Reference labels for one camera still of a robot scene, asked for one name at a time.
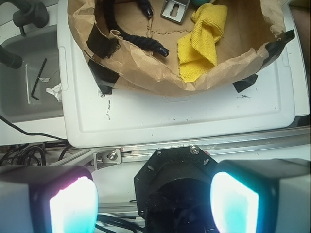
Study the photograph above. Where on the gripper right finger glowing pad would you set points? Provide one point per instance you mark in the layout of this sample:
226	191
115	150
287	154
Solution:
262	196

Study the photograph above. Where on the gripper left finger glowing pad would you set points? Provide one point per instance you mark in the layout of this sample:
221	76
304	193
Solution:
47	199

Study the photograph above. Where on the black allen key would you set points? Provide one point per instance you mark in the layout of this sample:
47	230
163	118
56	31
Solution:
37	80

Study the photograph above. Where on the grey plastic bin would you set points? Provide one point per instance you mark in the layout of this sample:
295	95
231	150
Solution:
16	104

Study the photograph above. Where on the crumpled white paper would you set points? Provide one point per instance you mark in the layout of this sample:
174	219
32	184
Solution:
56	92

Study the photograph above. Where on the yellow cloth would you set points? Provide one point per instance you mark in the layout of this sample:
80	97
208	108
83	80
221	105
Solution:
197	50

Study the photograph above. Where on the brown paper bag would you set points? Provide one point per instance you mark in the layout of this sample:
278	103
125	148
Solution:
220	42

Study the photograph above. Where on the aluminium rail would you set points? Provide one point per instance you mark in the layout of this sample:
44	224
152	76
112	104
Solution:
219	146

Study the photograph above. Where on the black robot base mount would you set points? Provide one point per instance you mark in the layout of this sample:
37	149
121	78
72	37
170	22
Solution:
173	191

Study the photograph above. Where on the dark grey clamp handle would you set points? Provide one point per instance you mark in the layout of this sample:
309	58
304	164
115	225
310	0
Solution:
29	12

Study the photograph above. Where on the metal bracket plate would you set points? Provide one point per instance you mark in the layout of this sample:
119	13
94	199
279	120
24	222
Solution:
174	10

